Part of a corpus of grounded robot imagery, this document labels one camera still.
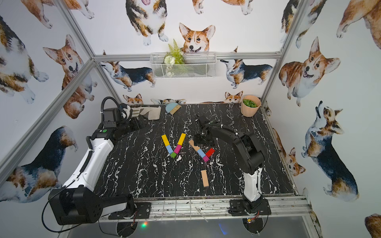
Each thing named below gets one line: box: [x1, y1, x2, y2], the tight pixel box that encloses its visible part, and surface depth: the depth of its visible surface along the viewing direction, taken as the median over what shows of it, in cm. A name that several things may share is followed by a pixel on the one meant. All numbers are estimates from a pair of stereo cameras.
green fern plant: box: [163, 38, 186, 77], surface depth 85 cm
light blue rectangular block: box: [196, 148, 206, 159], surface depth 95 cm
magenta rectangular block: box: [173, 144, 183, 155], surface depth 97 cm
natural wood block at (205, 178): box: [200, 170, 209, 187], surface depth 85 cm
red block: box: [205, 147, 215, 158], surface depth 97 cm
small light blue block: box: [165, 144, 174, 155], surface depth 97 cm
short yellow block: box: [161, 134, 171, 147], surface depth 102 cm
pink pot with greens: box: [240, 95, 262, 118], surface depth 109 cm
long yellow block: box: [177, 132, 187, 146], surface depth 102 cm
